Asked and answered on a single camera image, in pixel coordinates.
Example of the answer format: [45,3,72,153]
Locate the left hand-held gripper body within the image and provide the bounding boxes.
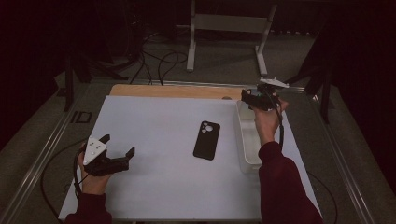
[83,135,130,176]

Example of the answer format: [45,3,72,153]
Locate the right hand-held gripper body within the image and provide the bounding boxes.
[251,77,290,112]

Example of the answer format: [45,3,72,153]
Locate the white plastic bin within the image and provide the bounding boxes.
[235,99,265,174]

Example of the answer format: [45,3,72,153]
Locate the black phone case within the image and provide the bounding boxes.
[192,120,221,161]

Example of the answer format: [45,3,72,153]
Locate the person's right hand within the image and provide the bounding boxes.
[250,98,289,147]

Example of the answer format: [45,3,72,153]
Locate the person's left hand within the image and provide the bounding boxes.
[78,148,111,196]

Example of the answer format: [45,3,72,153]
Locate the white table mat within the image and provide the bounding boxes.
[58,95,320,221]

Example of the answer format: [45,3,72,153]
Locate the black tripod stand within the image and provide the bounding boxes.
[64,46,129,113]
[284,31,334,125]

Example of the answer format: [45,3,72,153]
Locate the white metal stand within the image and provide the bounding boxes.
[176,0,278,77]

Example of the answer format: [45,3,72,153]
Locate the left hand-held gripper cable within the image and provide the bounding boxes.
[40,138,90,220]

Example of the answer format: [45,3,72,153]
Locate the hand-held gripper cable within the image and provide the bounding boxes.
[40,138,90,220]
[264,87,286,152]

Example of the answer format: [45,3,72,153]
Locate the right hand-held gripper cable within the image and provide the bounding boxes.
[264,87,286,152]

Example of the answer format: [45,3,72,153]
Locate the aluminium frame rail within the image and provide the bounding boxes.
[0,83,92,224]
[298,88,376,224]

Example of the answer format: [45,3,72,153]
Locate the black floor cables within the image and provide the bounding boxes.
[129,31,190,87]

